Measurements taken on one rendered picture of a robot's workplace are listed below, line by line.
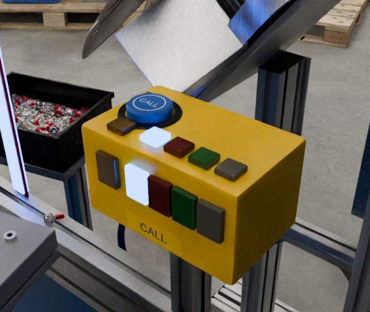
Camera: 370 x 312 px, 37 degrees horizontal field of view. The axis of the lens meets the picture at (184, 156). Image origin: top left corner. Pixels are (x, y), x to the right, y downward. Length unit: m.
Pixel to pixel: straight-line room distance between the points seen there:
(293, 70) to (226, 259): 0.61
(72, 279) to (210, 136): 0.32
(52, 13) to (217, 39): 3.05
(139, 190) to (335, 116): 2.36
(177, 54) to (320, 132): 1.85
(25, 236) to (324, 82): 2.68
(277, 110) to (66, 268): 0.48
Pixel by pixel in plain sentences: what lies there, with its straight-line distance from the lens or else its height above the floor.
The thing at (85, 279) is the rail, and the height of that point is 0.83.
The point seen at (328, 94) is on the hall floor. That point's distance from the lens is 2.96.
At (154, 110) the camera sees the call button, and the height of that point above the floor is 1.08.
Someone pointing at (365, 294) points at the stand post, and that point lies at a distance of 1.09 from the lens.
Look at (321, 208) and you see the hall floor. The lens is 2.13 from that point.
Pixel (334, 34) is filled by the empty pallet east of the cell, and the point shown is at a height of 0.08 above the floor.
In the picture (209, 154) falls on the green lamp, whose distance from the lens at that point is 0.40.
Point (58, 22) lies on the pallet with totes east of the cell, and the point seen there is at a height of 0.05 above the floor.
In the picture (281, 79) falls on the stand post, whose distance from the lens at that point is 0.95.
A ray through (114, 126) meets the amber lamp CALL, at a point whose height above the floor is 1.08.
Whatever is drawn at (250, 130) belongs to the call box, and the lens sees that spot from 0.45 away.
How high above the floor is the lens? 1.30
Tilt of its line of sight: 33 degrees down
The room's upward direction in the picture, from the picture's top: straight up
